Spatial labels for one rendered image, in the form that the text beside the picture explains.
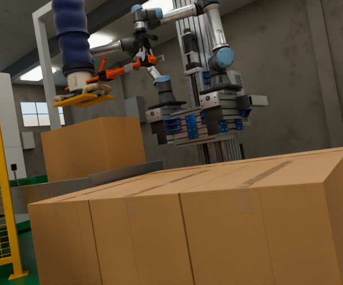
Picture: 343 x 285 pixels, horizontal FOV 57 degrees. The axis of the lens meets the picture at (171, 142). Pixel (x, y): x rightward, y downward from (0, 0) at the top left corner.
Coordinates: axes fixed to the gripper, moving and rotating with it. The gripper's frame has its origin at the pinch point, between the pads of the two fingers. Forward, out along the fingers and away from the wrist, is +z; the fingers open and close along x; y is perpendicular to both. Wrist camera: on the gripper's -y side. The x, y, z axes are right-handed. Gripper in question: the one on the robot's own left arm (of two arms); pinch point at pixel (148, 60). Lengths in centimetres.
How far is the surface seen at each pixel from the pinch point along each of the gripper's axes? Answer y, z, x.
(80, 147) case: 53, 46, 19
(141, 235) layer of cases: -40, 84, 83
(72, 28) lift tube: 52, -37, 9
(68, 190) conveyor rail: 50, 72, 36
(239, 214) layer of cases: -75, 78, 84
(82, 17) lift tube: 49, -45, 1
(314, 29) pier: -48, -151, -602
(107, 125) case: 29.9, 35.8, 13.9
